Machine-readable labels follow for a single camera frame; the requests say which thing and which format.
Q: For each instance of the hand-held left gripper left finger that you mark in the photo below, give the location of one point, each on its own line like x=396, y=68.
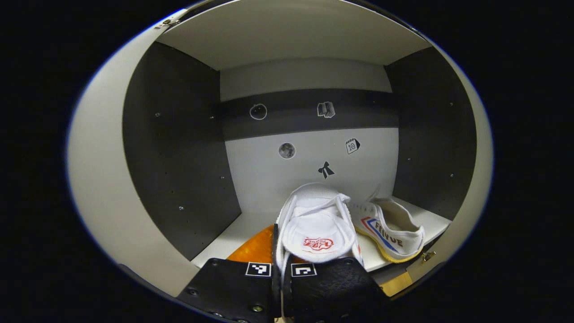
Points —
x=233, y=287

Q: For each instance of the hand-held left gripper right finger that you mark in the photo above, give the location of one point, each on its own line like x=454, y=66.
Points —
x=332, y=287

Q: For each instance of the white canvas shoe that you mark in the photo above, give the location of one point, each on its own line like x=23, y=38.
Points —
x=394, y=233
x=314, y=224

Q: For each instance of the light grey cabinet door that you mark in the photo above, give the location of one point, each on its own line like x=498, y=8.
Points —
x=484, y=170
x=103, y=179

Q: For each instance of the grey shoe cabinet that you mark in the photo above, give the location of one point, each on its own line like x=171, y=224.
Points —
x=278, y=40

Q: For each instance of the metal door hinge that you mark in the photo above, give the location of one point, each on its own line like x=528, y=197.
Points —
x=168, y=21
x=427, y=256

